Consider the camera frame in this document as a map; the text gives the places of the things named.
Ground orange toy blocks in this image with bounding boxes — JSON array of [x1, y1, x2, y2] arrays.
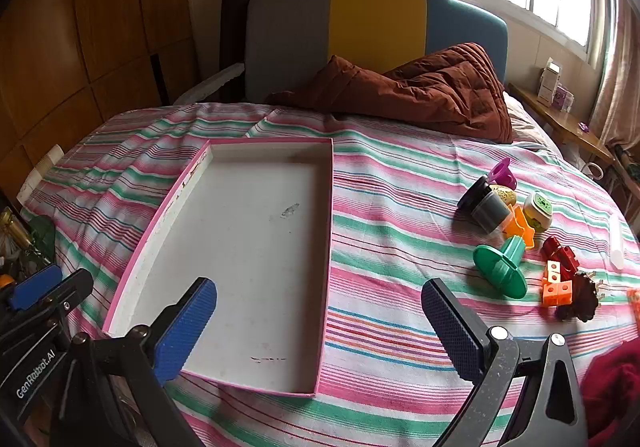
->
[[541, 259, 573, 309]]

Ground brown quilt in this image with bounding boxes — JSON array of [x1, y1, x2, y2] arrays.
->
[[265, 43, 515, 144]]

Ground pink cardboard box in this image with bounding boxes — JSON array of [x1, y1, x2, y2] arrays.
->
[[102, 137, 334, 398]]

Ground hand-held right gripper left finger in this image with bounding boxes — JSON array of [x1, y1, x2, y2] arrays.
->
[[50, 277, 218, 447]]

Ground pink floral curtain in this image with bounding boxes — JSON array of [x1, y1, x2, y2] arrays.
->
[[587, 0, 640, 152]]

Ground green plunger mold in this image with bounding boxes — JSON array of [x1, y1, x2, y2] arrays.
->
[[472, 235, 528, 299]]

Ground pale pink pillow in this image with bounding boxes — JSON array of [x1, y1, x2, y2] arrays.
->
[[502, 92, 561, 152]]

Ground white plastic tube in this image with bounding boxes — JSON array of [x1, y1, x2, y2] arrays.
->
[[607, 214, 626, 270]]

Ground gold foil bottle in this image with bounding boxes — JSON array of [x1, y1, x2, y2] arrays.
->
[[0, 207, 31, 248]]

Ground white bed rail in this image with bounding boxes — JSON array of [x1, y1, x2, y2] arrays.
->
[[172, 62, 246, 105]]

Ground red plastic block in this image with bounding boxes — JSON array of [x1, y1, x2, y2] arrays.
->
[[552, 247, 581, 278]]

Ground green glass bottle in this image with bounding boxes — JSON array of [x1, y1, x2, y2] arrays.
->
[[27, 214, 56, 268]]

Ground yellow toy corn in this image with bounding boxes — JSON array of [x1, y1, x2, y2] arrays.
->
[[490, 184, 518, 206]]

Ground white carton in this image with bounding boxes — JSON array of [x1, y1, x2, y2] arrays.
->
[[537, 58, 562, 105]]

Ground grey yellow blue headboard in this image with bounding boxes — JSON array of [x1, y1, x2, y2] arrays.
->
[[244, 0, 508, 102]]

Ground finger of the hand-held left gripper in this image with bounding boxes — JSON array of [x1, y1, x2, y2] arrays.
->
[[0, 264, 95, 348]]

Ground black grey cup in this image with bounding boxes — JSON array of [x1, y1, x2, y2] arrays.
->
[[456, 176, 512, 234]]

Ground purple small box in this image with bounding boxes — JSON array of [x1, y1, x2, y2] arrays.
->
[[551, 86, 575, 112]]

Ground purple plunger mold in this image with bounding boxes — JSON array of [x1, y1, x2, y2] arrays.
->
[[487, 157, 518, 190]]

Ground orange star cutter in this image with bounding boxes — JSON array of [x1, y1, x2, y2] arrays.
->
[[501, 204, 537, 249]]

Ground dark brown claw clip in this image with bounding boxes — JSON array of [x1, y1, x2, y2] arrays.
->
[[554, 271, 603, 324]]

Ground striped bed sheet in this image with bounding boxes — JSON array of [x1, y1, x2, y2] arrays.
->
[[20, 102, 640, 447]]

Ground wooden bedside table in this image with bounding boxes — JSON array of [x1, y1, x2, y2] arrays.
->
[[507, 83, 616, 168]]

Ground wooden wardrobe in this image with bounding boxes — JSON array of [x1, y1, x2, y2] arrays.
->
[[0, 0, 201, 208]]

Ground white jar green lid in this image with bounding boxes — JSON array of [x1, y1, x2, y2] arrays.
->
[[522, 191, 555, 233]]

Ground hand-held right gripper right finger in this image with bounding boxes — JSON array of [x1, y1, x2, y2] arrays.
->
[[421, 278, 588, 447]]

